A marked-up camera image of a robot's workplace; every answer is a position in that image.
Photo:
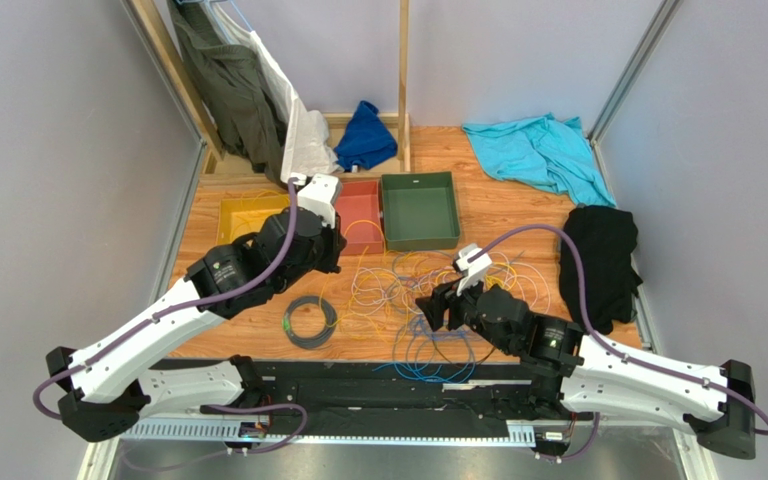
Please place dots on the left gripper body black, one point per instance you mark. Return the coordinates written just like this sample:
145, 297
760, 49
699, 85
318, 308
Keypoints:
322, 258

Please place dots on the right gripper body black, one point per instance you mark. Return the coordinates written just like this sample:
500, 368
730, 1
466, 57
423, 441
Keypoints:
450, 309

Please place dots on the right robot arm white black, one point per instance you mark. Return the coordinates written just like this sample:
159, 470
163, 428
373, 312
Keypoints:
572, 372

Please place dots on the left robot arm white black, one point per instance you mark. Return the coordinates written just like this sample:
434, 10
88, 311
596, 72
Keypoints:
111, 385

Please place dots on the red plastic bin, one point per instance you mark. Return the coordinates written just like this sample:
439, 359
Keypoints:
359, 208

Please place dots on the yellow plastic bin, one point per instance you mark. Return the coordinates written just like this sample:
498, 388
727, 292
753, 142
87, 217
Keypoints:
247, 214

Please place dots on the white garment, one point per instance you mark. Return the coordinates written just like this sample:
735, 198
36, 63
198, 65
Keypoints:
305, 150

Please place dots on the green plastic bin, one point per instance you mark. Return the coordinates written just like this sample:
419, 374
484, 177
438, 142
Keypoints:
419, 211

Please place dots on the dark blue cloth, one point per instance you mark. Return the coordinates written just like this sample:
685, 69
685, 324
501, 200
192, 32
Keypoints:
366, 142

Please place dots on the black cloth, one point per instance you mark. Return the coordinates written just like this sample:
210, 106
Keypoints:
605, 238

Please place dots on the cyan cloth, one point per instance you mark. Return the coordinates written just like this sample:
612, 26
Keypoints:
543, 152

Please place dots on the olive green garment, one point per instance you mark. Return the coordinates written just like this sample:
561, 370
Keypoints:
231, 82

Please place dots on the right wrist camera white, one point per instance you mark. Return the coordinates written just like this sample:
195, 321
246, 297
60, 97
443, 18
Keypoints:
472, 264

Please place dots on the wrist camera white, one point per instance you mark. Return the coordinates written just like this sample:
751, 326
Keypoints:
318, 194
472, 264

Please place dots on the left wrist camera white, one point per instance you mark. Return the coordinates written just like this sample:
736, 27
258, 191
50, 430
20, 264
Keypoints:
318, 194

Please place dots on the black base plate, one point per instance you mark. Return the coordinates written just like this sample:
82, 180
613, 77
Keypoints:
376, 400

